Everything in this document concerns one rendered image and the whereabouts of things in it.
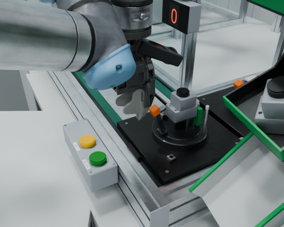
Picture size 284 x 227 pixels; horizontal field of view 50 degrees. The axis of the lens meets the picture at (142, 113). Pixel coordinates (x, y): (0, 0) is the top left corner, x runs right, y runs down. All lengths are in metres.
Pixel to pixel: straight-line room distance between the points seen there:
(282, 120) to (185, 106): 0.33
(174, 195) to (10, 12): 0.46
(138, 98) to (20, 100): 2.36
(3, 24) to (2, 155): 0.67
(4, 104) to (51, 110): 1.84
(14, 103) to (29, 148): 1.96
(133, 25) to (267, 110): 0.26
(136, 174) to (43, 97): 0.61
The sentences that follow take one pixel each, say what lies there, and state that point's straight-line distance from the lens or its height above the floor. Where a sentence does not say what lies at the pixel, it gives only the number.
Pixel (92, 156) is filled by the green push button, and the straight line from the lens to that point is 0.71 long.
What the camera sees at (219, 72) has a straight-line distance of 1.33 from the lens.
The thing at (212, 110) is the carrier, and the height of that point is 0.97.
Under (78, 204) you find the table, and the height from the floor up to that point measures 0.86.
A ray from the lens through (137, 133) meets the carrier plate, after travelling 0.77.
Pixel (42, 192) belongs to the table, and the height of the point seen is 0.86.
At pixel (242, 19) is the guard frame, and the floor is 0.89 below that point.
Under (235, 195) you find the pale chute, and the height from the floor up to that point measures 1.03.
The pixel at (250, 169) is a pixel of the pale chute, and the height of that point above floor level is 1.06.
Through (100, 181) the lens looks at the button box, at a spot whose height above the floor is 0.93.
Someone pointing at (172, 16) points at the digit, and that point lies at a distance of 0.86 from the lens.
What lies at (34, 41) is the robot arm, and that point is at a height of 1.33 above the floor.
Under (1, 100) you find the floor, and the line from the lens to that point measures 2.99.
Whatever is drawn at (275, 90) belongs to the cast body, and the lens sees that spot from 0.39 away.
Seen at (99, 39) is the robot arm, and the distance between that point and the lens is 0.39.
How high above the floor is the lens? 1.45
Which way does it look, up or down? 35 degrees down
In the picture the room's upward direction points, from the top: straight up
